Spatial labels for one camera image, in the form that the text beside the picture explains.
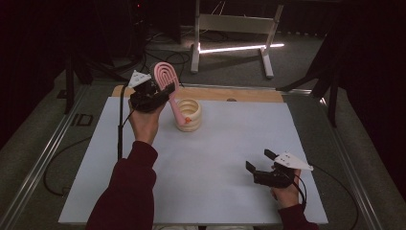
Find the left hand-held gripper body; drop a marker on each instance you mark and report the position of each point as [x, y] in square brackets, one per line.
[143, 96]

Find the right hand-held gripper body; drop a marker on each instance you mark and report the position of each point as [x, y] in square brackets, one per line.
[277, 174]

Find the cream ringed cup with duck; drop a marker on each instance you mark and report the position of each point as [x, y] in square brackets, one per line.
[194, 123]

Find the person's right hand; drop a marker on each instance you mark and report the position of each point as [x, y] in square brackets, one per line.
[285, 195]

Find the person's left hand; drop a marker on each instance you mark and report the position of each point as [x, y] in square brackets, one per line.
[145, 123]

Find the white table mat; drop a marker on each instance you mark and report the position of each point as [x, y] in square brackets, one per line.
[217, 166]

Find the black stand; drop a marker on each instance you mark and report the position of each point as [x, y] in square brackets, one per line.
[322, 73]
[73, 80]

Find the white metal stand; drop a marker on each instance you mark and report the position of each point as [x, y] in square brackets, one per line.
[236, 24]

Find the aluminium floor rail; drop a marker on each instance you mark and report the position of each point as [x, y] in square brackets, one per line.
[357, 169]
[41, 159]

